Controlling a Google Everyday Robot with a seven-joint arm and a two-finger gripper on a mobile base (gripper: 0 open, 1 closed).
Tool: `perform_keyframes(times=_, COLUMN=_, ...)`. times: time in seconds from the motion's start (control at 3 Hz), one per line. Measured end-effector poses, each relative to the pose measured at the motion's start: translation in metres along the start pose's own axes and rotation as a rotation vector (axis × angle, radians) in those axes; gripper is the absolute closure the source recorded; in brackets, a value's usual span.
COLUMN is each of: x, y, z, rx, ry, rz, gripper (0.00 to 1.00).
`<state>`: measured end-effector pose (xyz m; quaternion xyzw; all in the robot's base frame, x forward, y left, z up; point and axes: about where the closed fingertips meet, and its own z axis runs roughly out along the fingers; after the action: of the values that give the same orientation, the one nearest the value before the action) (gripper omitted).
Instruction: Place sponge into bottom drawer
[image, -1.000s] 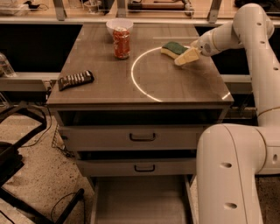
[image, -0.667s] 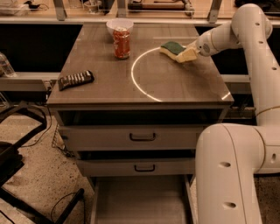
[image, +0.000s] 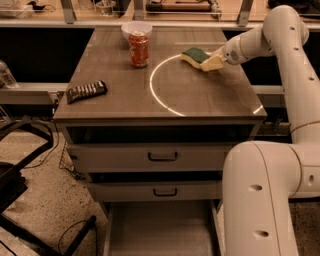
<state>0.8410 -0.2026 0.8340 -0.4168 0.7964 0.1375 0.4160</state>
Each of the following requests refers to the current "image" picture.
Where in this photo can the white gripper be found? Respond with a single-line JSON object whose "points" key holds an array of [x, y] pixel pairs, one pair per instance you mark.
{"points": [[231, 53]]}

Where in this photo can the green and yellow sponge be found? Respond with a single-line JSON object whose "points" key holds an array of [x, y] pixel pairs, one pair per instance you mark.
{"points": [[194, 56]]}

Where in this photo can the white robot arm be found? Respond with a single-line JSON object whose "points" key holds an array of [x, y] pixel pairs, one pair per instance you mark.
{"points": [[259, 177]]}

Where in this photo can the grey drawer cabinet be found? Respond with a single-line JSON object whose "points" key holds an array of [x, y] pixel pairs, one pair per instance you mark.
{"points": [[166, 102]]}

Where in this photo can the open bottom drawer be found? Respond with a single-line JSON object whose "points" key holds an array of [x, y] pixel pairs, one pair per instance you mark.
{"points": [[163, 228]]}

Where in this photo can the white bowl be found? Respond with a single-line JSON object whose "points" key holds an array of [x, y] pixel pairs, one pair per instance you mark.
{"points": [[129, 27]]}

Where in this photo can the orange soda can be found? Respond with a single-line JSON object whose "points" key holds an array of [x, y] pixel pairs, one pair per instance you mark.
{"points": [[138, 42]]}

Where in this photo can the black snack bar packet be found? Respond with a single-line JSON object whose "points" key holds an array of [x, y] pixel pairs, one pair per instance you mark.
{"points": [[86, 91]]}

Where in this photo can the clear plastic water bottle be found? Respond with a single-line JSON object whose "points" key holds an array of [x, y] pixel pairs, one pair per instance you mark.
{"points": [[7, 80]]}

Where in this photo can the black office chair left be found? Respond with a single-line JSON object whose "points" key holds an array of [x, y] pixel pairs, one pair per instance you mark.
{"points": [[13, 185]]}

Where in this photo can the middle drawer with handle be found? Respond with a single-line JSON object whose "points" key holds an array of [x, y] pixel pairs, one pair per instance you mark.
{"points": [[155, 191]]}

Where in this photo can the drawer with handle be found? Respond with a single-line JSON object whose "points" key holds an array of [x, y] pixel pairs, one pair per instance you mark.
{"points": [[155, 191], [107, 158]]}

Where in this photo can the top drawer with handle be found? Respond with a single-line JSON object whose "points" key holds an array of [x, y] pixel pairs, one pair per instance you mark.
{"points": [[107, 158]]}

